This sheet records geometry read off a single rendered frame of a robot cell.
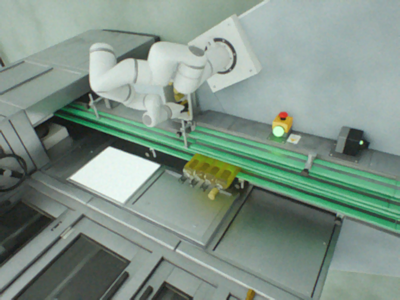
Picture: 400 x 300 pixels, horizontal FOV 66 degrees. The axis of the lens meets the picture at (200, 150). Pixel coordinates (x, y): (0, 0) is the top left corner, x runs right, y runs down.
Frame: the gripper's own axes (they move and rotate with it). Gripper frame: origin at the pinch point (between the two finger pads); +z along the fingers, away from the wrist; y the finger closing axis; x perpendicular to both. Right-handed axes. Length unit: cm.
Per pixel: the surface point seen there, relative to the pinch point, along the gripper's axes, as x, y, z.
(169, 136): -16.6, -3.0, -7.2
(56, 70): 0, -102, -1
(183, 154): -23.8, 6.8, -8.0
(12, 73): -4, -129, -15
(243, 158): -13.7, 41.0, -9.3
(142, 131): -17.5, -19.2, -10.2
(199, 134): -7.3, 18.4, -12.8
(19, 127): -18, -73, -47
